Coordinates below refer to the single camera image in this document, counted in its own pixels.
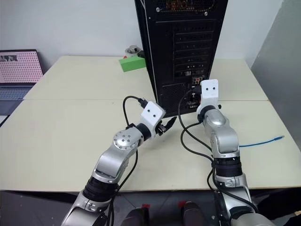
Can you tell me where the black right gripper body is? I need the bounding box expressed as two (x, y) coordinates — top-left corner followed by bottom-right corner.
(189, 92), (202, 105)

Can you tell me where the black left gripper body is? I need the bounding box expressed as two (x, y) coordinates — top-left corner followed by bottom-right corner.
(155, 120), (167, 137)

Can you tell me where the black computer tower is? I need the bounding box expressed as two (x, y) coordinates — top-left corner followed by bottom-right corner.
(134, 0), (229, 118)

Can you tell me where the green box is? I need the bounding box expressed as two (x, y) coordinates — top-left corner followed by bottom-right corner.
(118, 56), (148, 73)

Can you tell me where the grey tape roll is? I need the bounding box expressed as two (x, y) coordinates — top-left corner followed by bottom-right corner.
(125, 44), (141, 58)

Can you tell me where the dark rounded shape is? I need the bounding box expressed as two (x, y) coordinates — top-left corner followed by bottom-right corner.
(179, 200), (209, 226)
(125, 207), (151, 226)

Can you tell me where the grey partition panel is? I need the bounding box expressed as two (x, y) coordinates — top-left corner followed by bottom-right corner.
(250, 0), (301, 151)

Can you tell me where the open laptop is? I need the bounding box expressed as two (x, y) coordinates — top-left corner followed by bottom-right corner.
(0, 49), (45, 116)

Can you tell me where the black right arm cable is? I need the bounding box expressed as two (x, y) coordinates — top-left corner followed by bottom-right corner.
(178, 88), (259, 212)

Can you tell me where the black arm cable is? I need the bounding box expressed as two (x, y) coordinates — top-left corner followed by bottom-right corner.
(107, 95), (149, 226)
(178, 88), (259, 212)

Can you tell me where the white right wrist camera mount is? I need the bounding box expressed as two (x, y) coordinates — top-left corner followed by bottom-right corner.
(197, 79), (220, 113)

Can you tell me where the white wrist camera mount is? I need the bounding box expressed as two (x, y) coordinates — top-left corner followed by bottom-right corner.
(140, 101), (166, 139)
(197, 79), (220, 113)

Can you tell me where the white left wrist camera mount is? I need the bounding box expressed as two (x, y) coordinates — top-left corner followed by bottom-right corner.
(140, 101), (166, 139)

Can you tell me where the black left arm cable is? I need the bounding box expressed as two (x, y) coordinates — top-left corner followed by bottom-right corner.
(107, 95), (149, 226)

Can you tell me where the blue ethernet cable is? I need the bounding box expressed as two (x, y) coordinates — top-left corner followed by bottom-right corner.
(238, 136), (285, 148)

